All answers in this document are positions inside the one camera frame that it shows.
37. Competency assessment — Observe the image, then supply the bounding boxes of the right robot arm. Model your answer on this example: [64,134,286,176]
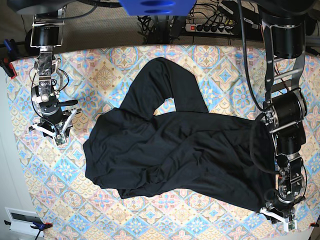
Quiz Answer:
[6,0,71,135]

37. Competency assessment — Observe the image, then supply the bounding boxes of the patterned tablecloth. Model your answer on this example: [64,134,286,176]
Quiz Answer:
[5,45,320,240]

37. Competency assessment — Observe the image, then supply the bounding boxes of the round black speaker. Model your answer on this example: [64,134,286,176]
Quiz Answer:
[24,29,34,56]

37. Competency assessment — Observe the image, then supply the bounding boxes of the tangled black cables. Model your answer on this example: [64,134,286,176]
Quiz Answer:
[136,13,187,46]

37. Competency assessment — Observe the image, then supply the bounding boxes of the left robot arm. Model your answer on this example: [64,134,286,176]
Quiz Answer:
[254,0,315,228]

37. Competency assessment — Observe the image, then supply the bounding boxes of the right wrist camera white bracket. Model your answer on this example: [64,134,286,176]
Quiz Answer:
[28,108,82,146]

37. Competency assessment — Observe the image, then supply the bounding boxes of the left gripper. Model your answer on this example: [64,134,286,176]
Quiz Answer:
[264,192,300,220]

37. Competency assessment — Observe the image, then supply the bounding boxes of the black orange bottom clamp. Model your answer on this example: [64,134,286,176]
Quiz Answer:
[4,220,53,240]

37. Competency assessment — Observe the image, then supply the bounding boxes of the black t-shirt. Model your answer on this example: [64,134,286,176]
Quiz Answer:
[83,57,276,212]

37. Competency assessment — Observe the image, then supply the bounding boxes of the white wall outlet box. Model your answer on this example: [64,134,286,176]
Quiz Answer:
[5,207,41,237]

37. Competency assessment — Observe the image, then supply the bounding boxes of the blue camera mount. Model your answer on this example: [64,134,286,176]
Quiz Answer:
[119,0,196,16]

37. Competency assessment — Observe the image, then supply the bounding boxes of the white power strip red switch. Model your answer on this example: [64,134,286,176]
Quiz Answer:
[184,23,233,35]

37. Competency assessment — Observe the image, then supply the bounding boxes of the blue table clamp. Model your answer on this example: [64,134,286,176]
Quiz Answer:
[0,39,17,79]

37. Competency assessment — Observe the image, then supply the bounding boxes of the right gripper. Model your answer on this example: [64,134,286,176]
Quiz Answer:
[39,104,69,130]

